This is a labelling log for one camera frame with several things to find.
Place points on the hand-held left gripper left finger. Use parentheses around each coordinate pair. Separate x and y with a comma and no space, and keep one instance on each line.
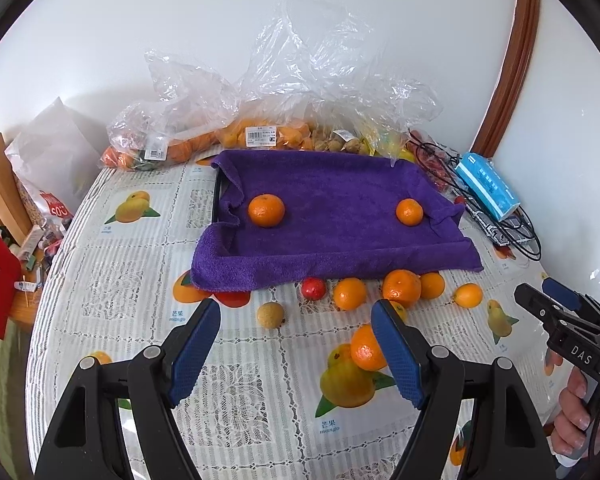
(192,355)

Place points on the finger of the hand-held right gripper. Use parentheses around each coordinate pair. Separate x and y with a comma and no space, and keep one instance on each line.
(561,292)
(532,301)

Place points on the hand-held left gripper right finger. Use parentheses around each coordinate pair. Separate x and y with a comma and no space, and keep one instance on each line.
(397,355)

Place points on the small orange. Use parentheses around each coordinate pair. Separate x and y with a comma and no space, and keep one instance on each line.
(399,312)

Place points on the large mandarin orange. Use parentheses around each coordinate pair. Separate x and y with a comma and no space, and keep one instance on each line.
(401,287)

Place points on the smooth orange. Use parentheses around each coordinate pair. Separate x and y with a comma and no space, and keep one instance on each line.
(350,293)
(432,285)

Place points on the tan longan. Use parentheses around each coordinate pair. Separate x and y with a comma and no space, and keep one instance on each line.
(270,315)

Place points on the small red fruit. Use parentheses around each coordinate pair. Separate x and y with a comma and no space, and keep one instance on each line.
(313,289)

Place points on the person's right hand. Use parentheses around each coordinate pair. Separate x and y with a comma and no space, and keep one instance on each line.
(570,425)

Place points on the oval kumquat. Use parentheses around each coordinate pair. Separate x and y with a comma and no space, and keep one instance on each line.
(468,295)

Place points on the black and white patterned pouch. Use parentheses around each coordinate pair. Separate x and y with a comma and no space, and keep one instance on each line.
(492,230)

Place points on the blue tissue pack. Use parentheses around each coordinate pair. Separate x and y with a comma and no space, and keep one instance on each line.
(487,187)

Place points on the purple towel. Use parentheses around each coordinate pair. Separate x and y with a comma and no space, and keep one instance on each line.
(330,200)

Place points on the bag of cherry tomatoes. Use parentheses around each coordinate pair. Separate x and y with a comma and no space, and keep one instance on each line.
(432,162)

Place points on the red and white snack packet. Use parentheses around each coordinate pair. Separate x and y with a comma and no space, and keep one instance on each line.
(56,208)

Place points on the yellow plastic bag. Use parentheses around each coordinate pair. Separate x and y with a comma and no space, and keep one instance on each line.
(392,147)

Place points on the bag of longans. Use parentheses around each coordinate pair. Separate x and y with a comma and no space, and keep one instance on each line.
(340,142)

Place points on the bag of oranges, white label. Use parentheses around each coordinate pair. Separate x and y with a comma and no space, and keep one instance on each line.
(285,135)

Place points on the white plastic bag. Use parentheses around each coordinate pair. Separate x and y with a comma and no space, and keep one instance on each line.
(55,150)

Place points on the bag of mandarins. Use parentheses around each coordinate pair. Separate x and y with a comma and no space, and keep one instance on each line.
(175,105)

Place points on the wooden furniture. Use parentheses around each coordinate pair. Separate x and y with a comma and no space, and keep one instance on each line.
(0,180)

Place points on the large clear plastic bag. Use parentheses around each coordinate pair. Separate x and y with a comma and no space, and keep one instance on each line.
(320,60)

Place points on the wooden door frame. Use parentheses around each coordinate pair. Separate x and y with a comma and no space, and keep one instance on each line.
(517,55)

